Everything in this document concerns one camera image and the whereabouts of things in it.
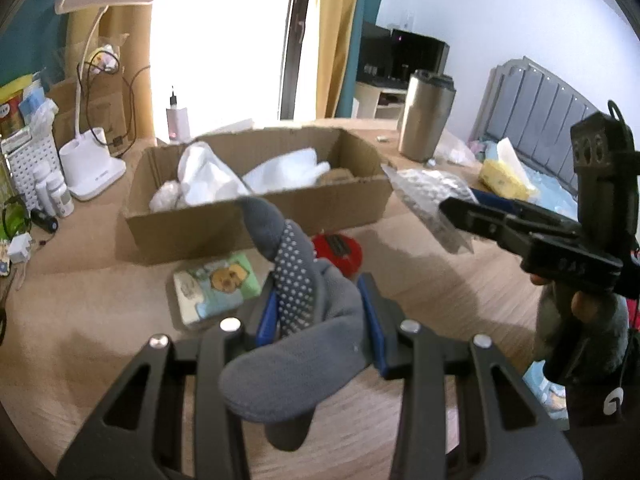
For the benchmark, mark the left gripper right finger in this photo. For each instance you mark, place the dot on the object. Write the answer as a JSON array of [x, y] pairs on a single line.
[[465, 411]]

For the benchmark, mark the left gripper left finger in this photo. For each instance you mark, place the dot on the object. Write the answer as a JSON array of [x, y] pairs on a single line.
[[135, 432]]

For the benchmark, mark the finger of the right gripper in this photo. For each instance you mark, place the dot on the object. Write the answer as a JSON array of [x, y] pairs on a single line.
[[524, 210], [496, 221]]

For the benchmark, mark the clear plastic bag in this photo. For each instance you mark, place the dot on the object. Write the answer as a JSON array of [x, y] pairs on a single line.
[[422, 191], [454, 151]]

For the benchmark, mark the red plush keychain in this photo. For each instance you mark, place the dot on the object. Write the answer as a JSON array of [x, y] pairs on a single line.
[[343, 251]]

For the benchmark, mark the cartoon tissue pack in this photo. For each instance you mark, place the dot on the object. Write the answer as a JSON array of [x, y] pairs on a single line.
[[214, 288]]

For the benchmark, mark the grey dotted sock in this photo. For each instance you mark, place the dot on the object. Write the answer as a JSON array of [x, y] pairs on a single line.
[[323, 342]]

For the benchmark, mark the white waffle cloth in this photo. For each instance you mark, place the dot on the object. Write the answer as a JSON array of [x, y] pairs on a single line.
[[202, 178]]

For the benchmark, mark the person right hand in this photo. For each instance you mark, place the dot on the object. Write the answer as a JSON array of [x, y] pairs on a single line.
[[556, 300]]

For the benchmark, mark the yellow tissue pack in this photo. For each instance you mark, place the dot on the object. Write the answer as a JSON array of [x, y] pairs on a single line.
[[504, 174]]

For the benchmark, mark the crumpled clear plastic bag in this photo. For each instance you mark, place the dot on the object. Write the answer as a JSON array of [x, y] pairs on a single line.
[[454, 151]]

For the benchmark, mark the grey bed headboard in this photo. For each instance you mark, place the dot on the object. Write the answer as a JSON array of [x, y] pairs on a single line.
[[535, 110]]

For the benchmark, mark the steel travel tumbler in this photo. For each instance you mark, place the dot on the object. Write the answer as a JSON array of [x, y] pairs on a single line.
[[427, 108]]

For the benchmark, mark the white tv stand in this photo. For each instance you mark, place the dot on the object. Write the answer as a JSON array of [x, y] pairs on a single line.
[[375, 102]]

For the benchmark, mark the black monitor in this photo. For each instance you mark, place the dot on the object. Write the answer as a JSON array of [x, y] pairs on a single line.
[[391, 56]]

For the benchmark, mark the teal right curtain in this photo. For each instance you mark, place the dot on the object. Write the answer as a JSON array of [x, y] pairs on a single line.
[[365, 14]]

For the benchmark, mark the yellow right curtain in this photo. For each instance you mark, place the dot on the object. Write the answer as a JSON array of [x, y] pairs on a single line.
[[335, 30]]

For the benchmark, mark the white pill bottle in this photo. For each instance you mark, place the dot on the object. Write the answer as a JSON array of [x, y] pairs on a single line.
[[59, 194]]

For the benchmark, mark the white perforated organizer basket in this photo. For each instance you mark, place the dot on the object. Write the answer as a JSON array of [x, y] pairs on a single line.
[[23, 151]]

